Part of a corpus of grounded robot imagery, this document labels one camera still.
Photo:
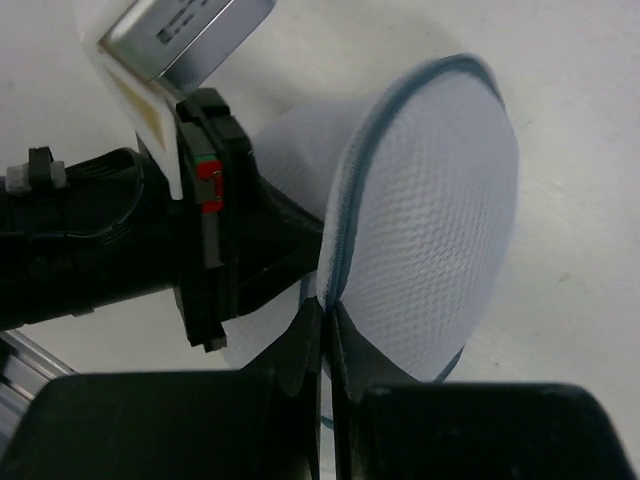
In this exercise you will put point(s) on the aluminium mounting rail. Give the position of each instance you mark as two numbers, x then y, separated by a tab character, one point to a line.
26	368

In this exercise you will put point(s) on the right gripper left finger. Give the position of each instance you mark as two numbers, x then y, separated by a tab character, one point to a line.
258	422

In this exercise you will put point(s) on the white mesh laundry bag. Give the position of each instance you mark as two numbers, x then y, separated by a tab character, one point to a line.
416	186

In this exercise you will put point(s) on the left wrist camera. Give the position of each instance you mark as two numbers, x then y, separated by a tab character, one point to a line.
151	54

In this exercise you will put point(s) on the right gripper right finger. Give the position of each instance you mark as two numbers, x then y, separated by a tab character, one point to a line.
387	425

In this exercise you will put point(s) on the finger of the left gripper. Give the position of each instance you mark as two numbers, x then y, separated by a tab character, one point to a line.
277	241

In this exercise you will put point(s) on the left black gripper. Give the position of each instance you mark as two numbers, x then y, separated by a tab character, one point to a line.
113	231

